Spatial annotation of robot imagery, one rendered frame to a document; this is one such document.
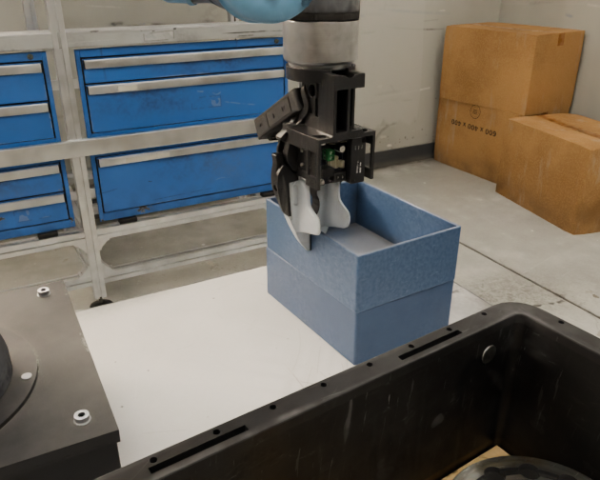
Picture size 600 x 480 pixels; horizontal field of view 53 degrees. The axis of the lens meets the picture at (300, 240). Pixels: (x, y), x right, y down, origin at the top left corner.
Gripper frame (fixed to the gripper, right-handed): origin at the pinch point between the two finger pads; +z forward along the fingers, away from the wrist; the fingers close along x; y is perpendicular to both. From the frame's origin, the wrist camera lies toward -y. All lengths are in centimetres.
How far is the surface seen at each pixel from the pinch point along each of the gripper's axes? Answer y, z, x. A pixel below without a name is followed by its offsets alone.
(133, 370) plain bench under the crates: -2.5, 12.4, -21.6
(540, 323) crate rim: 36.6, -10.6, -7.8
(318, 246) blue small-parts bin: 2.6, 0.2, -0.2
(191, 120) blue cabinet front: -138, 20, 41
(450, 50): -200, 15, 224
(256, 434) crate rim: 35.8, -10.5, -25.8
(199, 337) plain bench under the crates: -4.7, 12.4, -12.7
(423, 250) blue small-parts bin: 10.0, -0.1, 8.9
